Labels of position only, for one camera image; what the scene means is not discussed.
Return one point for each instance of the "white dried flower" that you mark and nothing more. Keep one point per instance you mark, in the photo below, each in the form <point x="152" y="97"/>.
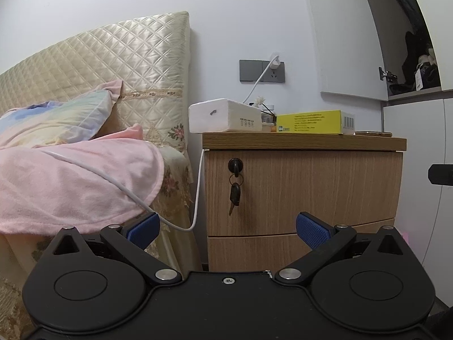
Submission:
<point x="260" y="101"/>

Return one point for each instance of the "dark clothes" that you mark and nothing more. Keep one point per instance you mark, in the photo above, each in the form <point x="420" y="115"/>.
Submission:
<point x="412" y="60"/>

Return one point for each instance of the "white capped bottle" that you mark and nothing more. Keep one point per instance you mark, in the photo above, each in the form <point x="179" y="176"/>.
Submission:
<point x="269" y="111"/>

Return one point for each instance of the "wooden drawer with lock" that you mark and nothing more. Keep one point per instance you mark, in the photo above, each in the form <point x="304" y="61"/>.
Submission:
<point x="318" y="191"/>

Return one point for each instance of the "grey wall socket panel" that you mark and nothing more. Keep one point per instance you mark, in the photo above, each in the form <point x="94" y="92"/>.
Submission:
<point x="251" y="71"/>

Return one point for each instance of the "white charger plug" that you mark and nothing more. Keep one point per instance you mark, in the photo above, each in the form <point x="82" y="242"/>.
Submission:
<point x="275" y="61"/>

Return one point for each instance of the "white tissue pack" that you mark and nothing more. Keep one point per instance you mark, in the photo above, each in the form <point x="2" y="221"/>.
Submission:
<point x="223" y="115"/>

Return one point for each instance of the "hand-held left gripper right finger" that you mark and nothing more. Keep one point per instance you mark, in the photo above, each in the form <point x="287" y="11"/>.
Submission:
<point x="313" y="232"/>

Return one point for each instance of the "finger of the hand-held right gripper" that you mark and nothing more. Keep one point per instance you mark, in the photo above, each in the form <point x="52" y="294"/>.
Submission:
<point x="440" y="174"/>

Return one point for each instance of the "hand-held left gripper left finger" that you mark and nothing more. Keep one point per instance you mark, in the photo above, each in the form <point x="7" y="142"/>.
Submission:
<point x="143" y="228"/>

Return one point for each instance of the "pink blanket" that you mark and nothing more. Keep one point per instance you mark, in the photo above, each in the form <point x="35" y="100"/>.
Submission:
<point x="70" y="184"/>

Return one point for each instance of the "white wardrobe door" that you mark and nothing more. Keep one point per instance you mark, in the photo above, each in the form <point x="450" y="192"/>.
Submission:
<point x="346" y="42"/>

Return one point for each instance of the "pastel rainbow pillow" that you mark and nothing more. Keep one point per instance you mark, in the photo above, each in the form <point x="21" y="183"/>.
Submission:
<point x="53" y="120"/>

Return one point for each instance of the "cream quilted headboard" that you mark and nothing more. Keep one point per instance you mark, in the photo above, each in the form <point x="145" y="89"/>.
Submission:
<point x="106" y="53"/>

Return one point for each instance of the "yellow box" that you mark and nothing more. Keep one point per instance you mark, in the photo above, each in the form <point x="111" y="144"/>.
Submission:
<point x="311" y="122"/>

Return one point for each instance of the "metal door hinge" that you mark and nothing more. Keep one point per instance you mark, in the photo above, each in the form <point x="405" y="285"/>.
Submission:
<point x="387" y="75"/>

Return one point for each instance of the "black key in lock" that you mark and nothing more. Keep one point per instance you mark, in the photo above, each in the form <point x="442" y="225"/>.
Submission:
<point x="235" y="166"/>

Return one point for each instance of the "gold phone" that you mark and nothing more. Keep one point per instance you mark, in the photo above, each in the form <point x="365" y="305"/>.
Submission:
<point x="373" y="134"/>

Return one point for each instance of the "wooden nightstand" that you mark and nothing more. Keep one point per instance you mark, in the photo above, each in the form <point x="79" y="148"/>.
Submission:
<point x="300" y="141"/>

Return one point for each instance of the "black hanging key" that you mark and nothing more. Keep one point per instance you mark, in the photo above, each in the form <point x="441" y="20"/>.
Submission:
<point x="234" y="196"/>

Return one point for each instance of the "plain wooden drawer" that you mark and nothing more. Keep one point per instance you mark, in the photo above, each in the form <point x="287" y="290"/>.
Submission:
<point x="247" y="253"/>

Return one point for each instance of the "white wardrobe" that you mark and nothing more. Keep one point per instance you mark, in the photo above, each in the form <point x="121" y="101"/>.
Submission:
<point x="417" y="131"/>

